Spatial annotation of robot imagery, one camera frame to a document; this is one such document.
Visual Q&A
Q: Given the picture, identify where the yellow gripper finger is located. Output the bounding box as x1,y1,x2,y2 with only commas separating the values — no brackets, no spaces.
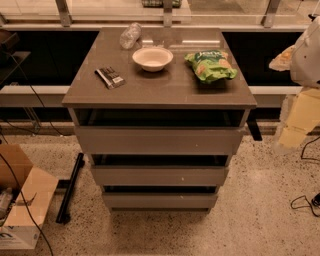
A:
269,45,295,72
273,87,320,154

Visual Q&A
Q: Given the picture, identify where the grey top drawer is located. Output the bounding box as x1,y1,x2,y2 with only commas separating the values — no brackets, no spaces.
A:
75,126,243,155

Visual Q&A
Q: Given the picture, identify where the grey drawer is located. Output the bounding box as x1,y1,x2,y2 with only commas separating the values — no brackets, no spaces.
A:
91,166,229,186
102,193,218,209
75,126,243,155

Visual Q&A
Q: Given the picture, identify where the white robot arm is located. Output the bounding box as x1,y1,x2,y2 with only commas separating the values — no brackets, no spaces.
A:
269,16,320,154

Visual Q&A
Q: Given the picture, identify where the grey drawer cabinet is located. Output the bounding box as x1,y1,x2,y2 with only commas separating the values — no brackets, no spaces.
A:
62,28,256,196

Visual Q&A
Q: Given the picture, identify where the grey middle drawer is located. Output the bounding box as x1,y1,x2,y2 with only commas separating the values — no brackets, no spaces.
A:
91,166,229,186

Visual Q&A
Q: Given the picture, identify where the grey bottom drawer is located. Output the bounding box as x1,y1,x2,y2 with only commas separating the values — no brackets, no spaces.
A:
102,193,218,209

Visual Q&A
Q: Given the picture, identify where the green chip bag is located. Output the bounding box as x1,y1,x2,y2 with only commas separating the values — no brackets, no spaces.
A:
184,49,238,84

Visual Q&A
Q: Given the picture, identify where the white bowl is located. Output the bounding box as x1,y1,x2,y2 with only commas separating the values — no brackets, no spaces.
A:
132,47,173,72

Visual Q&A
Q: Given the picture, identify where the clear plastic bottle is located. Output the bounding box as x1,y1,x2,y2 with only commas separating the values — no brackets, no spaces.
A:
119,22,142,49

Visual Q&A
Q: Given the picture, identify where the dark snack packet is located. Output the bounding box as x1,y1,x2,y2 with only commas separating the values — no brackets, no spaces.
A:
95,66,125,89

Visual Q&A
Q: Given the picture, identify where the black metal bar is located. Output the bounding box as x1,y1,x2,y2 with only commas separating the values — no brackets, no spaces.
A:
56,153,85,224

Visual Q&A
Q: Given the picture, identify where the cardboard box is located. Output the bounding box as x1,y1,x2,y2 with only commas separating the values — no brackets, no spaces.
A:
0,144,58,250

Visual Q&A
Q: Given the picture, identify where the black cable on left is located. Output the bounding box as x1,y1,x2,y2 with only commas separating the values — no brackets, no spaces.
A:
0,53,68,256

